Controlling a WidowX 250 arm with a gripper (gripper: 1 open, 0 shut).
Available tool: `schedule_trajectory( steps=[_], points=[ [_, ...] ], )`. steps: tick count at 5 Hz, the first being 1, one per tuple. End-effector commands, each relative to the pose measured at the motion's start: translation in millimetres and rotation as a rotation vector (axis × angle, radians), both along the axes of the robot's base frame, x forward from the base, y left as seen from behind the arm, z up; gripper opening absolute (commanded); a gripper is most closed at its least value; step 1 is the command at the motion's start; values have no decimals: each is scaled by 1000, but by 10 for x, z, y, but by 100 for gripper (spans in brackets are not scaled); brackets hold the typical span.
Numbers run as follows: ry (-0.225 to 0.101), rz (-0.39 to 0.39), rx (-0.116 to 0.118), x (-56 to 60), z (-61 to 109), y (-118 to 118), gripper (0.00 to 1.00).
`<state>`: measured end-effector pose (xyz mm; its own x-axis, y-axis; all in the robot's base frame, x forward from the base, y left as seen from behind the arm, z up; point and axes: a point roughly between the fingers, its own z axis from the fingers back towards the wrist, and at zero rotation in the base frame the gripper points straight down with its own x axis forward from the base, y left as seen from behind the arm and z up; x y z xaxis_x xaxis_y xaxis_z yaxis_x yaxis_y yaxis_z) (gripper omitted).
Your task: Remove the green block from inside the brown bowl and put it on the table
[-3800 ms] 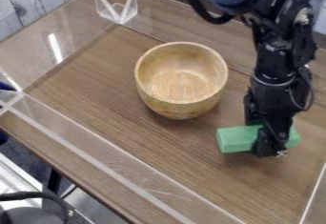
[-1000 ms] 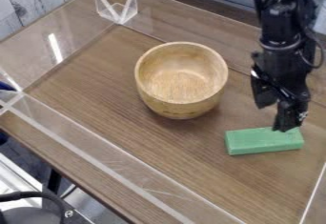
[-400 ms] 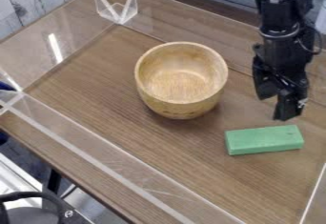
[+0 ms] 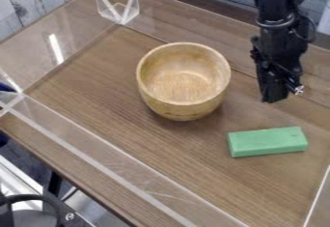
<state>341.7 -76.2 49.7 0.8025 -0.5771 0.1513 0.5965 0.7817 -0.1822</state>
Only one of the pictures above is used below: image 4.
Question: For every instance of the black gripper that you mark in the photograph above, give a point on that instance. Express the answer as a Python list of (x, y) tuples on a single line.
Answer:
[(277, 51)]

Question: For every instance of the green rectangular block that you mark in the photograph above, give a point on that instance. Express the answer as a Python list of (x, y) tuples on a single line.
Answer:
[(267, 141)]

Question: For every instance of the light wooden bowl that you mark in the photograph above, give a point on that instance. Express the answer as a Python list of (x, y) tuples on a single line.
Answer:
[(182, 79)]

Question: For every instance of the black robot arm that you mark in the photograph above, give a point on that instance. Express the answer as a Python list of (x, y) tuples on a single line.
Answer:
[(282, 12)]

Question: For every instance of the black metal table leg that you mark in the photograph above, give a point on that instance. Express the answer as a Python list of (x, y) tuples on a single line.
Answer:
[(55, 184)]

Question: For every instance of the clear acrylic corner bracket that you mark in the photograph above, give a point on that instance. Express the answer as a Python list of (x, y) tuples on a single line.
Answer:
[(119, 13)]

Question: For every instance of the clear acrylic front wall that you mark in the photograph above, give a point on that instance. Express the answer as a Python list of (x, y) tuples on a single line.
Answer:
[(155, 169)]

